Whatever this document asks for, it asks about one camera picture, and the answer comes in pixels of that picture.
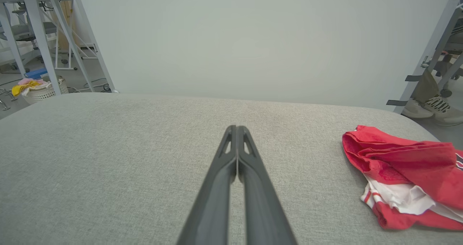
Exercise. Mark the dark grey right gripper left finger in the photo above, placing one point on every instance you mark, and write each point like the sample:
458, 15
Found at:
211, 209

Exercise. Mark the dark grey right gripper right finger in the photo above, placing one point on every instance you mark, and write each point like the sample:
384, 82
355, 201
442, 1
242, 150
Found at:
264, 209

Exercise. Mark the red and white basketball jersey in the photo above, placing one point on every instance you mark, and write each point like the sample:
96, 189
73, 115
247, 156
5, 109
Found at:
408, 172

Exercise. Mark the grey fabric sofa cushion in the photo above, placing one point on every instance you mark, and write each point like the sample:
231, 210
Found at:
108, 165

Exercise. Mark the white partition panel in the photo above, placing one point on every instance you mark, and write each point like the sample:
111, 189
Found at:
253, 39

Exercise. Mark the grey sneaker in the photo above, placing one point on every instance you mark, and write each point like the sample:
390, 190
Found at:
414, 109
446, 111

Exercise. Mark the white woven laundry basket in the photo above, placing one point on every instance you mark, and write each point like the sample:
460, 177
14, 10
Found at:
45, 93

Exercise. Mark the khaki trouser leg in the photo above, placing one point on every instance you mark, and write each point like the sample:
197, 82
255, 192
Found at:
427, 87

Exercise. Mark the blue box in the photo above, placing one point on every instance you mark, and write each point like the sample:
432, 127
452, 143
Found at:
36, 73

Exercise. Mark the yellow cloth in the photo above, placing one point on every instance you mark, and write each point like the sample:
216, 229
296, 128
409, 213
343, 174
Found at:
25, 87

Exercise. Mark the grey office chair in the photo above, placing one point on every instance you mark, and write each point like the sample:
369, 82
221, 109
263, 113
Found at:
21, 31

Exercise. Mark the white metal table frame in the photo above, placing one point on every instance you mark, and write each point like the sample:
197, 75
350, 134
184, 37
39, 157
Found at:
38, 31

